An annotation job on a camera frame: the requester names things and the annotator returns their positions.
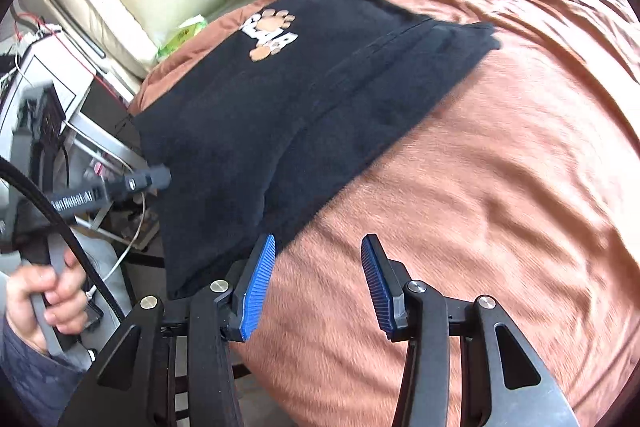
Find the green tissue pack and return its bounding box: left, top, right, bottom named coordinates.
left=155, top=14, right=209, bottom=60

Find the thin white cable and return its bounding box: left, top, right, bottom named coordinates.
left=82, top=187, right=148, bottom=308

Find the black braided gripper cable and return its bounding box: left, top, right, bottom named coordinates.
left=0, top=156, right=127, bottom=324

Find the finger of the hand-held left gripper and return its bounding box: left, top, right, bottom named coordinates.
left=107, top=164, right=173, bottom=204

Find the black bear print t-shirt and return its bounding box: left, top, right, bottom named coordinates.
left=132, top=0, right=501, bottom=300

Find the person's left forearm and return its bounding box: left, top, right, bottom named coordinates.
left=0, top=322, right=96, bottom=427

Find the person's left hand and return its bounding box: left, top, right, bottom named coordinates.
left=5, top=251, right=94, bottom=349

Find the silver metal frame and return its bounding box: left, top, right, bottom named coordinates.
left=64, top=116, right=152, bottom=188

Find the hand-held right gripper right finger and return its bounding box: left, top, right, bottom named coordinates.
left=360, top=234, right=581, bottom=427

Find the thin red wire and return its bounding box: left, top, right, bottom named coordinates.
left=11, top=13, right=125, bottom=104

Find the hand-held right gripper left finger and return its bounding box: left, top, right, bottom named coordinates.
left=57, top=234, right=277, bottom=427

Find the white device box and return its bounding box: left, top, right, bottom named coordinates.
left=17, top=41, right=95, bottom=120

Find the brown fleece blanket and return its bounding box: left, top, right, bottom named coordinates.
left=127, top=0, right=640, bottom=427

